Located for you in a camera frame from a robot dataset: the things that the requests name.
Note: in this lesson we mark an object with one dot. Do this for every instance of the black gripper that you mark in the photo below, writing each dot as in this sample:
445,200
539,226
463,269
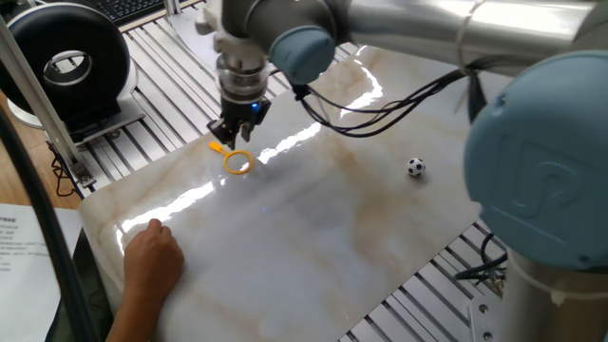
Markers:
242,111

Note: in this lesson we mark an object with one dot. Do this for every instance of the bare human forearm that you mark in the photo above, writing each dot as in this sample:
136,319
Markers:
133,323

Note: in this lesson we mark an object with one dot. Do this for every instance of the dark green fabric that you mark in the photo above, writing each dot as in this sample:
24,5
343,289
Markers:
95,294

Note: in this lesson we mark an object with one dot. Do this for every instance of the bare human hand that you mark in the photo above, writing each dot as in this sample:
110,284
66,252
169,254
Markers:
152,266

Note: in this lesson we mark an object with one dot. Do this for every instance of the aluminium frame profile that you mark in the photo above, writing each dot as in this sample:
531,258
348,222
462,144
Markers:
43,114

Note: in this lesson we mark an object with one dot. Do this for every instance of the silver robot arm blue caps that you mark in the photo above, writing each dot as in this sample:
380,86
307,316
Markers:
537,166

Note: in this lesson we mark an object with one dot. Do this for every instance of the small soccer ball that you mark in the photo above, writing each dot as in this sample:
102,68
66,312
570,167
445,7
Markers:
416,167

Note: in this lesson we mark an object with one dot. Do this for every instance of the marble pattern table sheet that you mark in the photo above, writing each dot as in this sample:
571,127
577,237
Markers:
294,237

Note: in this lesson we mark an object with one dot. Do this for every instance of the black keyboard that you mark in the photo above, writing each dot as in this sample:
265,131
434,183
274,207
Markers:
123,9

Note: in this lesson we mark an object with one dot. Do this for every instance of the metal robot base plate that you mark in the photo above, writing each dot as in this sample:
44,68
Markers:
484,323

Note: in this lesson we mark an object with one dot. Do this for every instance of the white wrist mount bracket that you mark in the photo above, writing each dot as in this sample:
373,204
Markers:
206,24

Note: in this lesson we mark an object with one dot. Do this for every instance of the silver metal stand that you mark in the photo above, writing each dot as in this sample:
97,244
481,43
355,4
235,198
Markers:
172,5

